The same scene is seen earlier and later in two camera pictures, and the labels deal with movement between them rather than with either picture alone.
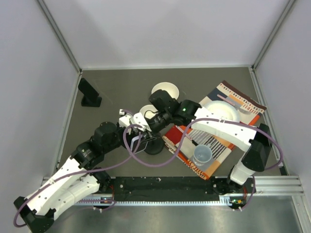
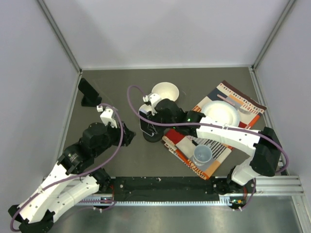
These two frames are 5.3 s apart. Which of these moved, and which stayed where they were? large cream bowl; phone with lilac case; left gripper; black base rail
Moved: phone with lilac case
Stayed: large cream bowl; left gripper; black base rail
